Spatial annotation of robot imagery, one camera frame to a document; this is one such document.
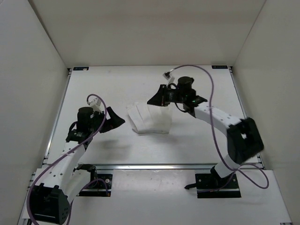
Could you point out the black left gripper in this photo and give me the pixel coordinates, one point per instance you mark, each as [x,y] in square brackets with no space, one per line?
[115,120]

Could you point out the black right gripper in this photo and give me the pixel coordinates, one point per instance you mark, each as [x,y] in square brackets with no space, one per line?
[159,100]

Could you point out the white pleated skirt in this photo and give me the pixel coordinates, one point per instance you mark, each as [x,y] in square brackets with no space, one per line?
[149,119]

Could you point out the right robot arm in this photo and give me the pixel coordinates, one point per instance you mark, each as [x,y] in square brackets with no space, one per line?
[243,138]

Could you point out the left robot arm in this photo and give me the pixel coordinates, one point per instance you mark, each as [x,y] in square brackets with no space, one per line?
[53,191]

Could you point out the right blue corner label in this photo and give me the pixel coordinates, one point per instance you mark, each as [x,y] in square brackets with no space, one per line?
[219,67]

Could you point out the blue corner label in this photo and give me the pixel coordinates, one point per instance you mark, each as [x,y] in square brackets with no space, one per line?
[219,67]
[80,68]

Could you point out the left blue corner label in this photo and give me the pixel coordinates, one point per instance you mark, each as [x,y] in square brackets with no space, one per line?
[80,68]

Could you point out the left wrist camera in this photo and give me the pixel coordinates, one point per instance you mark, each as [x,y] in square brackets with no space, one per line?
[96,105]

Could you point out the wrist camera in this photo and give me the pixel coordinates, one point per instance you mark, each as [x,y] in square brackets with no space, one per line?
[96,105]
[169,77]

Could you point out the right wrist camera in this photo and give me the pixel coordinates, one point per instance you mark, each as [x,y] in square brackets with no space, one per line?
[169,77]

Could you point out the aluminium table front rail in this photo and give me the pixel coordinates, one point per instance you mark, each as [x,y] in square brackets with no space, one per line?
[152,166]

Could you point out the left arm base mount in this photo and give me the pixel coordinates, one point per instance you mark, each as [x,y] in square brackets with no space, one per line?
[100,183]

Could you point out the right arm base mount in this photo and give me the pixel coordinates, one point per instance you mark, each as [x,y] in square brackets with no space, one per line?
[208,186]

